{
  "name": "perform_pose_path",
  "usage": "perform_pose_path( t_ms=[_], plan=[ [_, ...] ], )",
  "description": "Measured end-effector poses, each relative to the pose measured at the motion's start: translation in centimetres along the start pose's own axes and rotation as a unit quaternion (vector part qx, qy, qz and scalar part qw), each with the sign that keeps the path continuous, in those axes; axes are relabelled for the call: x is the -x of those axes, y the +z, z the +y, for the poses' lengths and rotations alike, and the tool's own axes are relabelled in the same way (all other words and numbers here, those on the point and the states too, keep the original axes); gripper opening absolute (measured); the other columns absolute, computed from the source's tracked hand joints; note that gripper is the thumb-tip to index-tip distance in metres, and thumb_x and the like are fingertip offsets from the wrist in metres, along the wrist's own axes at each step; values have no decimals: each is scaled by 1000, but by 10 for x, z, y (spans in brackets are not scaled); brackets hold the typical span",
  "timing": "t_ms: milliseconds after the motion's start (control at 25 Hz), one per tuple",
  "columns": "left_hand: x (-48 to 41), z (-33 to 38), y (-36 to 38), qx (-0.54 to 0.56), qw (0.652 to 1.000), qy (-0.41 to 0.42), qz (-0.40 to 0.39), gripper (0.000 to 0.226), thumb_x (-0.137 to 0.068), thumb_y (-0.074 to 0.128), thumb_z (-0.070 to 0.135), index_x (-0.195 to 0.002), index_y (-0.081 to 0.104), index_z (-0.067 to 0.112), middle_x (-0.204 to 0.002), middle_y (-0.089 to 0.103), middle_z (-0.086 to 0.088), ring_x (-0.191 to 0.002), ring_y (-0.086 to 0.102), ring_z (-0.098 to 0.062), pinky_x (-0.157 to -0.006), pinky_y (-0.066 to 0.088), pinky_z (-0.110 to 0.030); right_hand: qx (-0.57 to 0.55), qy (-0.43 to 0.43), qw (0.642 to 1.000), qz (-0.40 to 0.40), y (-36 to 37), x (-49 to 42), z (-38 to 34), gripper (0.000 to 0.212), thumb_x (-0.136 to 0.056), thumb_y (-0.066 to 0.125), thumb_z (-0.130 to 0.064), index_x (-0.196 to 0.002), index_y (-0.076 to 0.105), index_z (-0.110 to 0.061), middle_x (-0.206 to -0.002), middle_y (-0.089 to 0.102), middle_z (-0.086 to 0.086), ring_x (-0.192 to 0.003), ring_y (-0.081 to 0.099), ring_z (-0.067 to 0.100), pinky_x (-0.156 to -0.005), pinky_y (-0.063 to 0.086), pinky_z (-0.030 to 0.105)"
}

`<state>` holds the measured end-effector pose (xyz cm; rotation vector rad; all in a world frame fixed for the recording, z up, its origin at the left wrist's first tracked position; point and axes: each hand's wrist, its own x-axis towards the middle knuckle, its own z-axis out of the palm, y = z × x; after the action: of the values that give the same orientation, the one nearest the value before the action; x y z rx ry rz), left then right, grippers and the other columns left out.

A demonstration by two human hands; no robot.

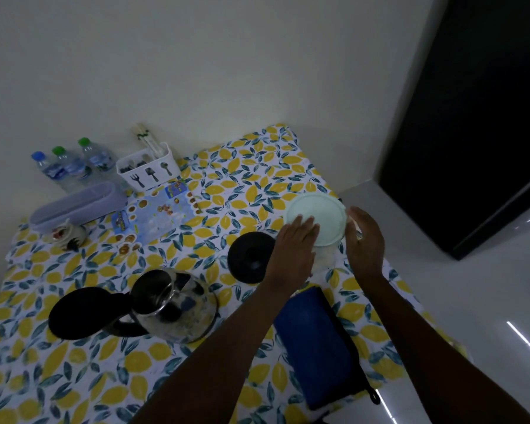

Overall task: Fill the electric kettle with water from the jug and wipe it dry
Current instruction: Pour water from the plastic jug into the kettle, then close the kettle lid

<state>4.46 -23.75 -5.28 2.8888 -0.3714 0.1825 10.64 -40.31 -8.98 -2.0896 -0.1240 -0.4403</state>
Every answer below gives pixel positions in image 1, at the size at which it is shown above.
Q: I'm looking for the person's right hand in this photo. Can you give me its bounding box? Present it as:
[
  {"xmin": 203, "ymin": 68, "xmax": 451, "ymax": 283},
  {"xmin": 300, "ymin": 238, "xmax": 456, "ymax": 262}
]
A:
[{"xmin": 345, "ymin": 206, "xmax": 386, "ymax": 283}]

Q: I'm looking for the person's left hand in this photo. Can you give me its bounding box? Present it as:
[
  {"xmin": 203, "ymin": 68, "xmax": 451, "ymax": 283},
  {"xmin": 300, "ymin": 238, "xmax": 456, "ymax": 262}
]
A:
[{"xmin": 264, "ymin": 215, "xmax": 321, "ymax": 288}]

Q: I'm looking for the clear jar with white lid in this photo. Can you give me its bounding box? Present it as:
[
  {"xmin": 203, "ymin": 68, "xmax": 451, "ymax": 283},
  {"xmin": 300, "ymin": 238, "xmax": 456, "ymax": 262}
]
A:
[{"xmin": 283, "ymin": 192, "xmax": 349, "ymax": 275}]

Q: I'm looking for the person's right forearm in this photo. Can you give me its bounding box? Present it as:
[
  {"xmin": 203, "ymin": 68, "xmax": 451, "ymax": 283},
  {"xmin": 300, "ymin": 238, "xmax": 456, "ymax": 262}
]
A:
[{"xmin": 357, "ymin": 269, "xmax": 530, "ymax": 424}]

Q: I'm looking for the person's left forearm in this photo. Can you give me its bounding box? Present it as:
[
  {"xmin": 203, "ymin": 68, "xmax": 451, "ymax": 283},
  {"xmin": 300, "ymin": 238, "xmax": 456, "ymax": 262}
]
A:
[{"xmin": 128, "ymin": 274, "xmax": 313, "ymax": 424}]

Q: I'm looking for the black round kettle base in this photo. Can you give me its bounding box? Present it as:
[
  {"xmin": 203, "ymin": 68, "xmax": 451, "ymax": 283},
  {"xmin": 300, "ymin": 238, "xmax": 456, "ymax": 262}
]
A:
[{"xmin": 227, "ymin": 231, "xmax": 277, "ymax": 286}]

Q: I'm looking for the lemon print tablecloth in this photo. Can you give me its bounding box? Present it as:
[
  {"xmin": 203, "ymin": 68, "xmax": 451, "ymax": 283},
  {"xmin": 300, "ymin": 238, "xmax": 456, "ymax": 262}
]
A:
[{"xmin": 0, "ymin": 123, "xmax": 471, "ymax": 424}]

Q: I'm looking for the blue folded cloth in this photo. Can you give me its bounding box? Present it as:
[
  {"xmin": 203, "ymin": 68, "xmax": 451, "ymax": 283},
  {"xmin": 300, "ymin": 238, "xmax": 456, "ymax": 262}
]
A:
[{"xmin": 273, "ymin": 286, "xmax": 358, "ymax": 411}]

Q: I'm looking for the blue illustrated leaflet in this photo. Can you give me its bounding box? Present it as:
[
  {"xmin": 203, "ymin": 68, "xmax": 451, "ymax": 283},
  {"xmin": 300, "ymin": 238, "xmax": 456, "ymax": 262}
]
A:
[{"xmin": 112, "ymin": 179, "xmax": 203, "ymax": 257}]

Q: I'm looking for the glass kettle with black lid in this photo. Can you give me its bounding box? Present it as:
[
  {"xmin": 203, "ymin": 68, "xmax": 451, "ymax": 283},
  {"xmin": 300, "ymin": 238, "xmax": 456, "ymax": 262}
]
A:
[{"xmin": 48, "ymin": 268, "xmax": 220, "ymax": 345}]

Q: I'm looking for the black cabinet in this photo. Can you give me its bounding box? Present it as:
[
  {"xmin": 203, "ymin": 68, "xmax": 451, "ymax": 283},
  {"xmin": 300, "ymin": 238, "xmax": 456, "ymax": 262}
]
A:
[{"xmin": 377, "ymin": 0, "xmax": 530, "ymax": 261}]

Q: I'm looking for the white cutlery caddy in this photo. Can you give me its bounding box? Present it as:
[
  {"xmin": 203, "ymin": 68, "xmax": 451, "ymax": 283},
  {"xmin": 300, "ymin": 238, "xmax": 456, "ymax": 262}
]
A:
[{"xmin": 116, "ymin": 142, "xmax": 182, "ymax": 192}]

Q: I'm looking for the pale chopsticks bundle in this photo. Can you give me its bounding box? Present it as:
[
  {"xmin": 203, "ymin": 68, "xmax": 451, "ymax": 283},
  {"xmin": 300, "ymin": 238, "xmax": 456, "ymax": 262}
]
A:
[{"xmin": 134, "ymin": 123, "xmax": 165, "ymax": 158}]

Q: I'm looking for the dark cutlery bunch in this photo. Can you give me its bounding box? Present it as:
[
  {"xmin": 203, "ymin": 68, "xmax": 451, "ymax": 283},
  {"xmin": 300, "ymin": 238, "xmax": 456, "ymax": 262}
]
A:
[{"xmin": 119, "ymin": 156, "xmax": 150, "ymax": 174}]

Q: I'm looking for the green cap water bottle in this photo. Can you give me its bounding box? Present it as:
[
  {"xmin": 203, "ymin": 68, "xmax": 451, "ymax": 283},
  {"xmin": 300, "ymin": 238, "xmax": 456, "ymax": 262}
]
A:
[
  {"xmin": 52, "ymin": 146, "xmax": 94, "ymax": 187},
  {"xmin": 78, "ymin": 137, "xmax": 116, "ymax": 173}
]

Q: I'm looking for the lavender plastic lidded box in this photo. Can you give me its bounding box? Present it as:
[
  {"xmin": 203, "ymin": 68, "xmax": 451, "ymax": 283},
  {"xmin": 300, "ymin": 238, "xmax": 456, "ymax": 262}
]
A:
[{"xmin": 29, "ymin": 181, "xmax": 128, "ymax": 233}]

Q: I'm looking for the blue cap water bottle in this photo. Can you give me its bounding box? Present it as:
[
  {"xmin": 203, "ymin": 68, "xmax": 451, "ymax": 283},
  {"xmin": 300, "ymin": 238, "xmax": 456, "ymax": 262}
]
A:
[{"xmin": 31, "ymin": 151, "xmax": 71, "ymax": 192}]

